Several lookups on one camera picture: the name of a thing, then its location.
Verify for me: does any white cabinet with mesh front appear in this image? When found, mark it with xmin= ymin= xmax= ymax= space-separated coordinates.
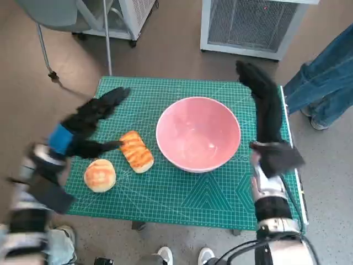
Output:
xmin=200 ymin=0 xmax=320 ymax=61

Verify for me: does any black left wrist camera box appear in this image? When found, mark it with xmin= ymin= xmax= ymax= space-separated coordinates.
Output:
xmin=30 ymin=176 xmax=78 ymax=215

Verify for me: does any person in blue jeans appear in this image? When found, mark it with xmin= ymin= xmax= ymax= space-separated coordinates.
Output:
xmin=283 ymin=23 xmax=353 ymax=130

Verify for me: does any long striped toy bread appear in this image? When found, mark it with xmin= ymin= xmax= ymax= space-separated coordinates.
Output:
xmin=120 ymin=130 xmax=154 ymax=174

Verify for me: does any white shoe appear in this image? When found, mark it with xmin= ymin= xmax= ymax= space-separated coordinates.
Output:
xmin=157 ymin=246 xmax=174 ymax=265
xmin=198 ymin=247 xmax=215 ymax=265

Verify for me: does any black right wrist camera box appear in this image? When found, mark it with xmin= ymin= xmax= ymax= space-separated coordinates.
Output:
xmin=259 ymin=143 xmax=306 ymax=177

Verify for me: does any round toy bread bun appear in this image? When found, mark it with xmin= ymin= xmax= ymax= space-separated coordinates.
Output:
xmin=83 ymin=158 xmax=116 ymax=193

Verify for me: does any grey chair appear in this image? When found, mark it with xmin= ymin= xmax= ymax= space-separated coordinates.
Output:
xmin=15 ymin=0 xmax=93 ymax=81

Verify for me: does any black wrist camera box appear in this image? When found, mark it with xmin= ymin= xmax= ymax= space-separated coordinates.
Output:
xmin=259 ymin=143 xmax=306 ymax=177
xmin=30 ymin=176 xmax=78 ymax=215

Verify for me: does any green cutting mat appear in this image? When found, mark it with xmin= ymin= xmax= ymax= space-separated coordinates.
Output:
xmin=65 ymin=76 xmax=306 ymax=231

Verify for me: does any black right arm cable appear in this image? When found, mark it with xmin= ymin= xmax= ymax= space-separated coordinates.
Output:
xmin=217 ymin=238 xmax=320 ymax=265

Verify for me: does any pink bowl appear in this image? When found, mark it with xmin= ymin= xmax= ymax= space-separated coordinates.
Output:
xmin=156 ymin=96 xmax=242 ymax=174

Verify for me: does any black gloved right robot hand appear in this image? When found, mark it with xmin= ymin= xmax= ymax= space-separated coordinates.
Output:
xmin=236 ymin=60 xmax=285 ymax=144

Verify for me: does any white cabinet on casters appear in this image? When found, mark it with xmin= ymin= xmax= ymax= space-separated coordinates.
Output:
xmin=72 ymin=0 xmax=159 ymax=48

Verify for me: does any thin metal pole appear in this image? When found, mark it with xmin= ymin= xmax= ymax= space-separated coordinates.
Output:
xmin=101 ymin=0 xmax=113 ymax=76

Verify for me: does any person in pale clothing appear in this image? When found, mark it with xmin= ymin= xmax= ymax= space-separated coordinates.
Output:
xmin=0 ymin=225 xmax=78 ymax=265

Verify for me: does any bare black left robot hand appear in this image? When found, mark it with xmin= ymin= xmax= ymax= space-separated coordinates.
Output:
xmin=48 ymin=87 xmax=132 ymax=161

